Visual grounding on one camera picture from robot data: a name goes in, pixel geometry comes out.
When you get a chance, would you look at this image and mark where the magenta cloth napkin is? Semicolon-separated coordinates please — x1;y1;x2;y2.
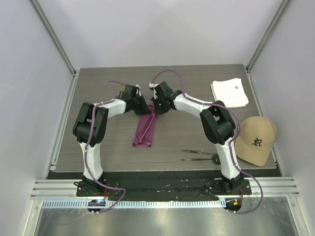
133;104;157;148

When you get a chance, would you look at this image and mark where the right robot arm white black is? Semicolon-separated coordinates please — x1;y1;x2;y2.
149;82;244;194

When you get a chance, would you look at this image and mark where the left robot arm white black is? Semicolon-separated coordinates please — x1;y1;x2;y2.
73;95;152;196

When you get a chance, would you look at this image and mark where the dark metal fork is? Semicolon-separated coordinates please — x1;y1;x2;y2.
182;149;217;156

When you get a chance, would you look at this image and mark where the white folded towel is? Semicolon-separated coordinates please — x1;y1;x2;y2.
211;78;249;108

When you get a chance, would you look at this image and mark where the dark metal spoon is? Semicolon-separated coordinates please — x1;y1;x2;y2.
181;155;221;165

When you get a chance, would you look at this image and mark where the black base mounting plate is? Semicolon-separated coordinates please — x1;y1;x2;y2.
46;171;284;200

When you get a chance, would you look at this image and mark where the tan baseball cap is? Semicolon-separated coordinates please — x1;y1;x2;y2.
234;116;277;167

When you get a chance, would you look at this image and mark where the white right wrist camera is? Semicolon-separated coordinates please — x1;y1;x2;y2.
149;83;158;99

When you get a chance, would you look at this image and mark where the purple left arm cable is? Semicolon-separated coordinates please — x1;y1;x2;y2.
83;80;126;216

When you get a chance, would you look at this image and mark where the slotted cable duct strip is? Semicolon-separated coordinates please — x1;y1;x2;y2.
42;199;226;209

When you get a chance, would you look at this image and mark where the aluminium front rail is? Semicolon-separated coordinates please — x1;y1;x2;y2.
31;177;300;199

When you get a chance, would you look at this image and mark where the aluminium frame post left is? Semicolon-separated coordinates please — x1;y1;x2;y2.
29;0;76;76

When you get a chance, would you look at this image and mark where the aluminium frame post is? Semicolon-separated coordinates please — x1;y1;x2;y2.
29;0;76;76
246;0;292;73

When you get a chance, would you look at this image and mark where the aluminium frame post right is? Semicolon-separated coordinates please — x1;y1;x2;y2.
246;0;292;73

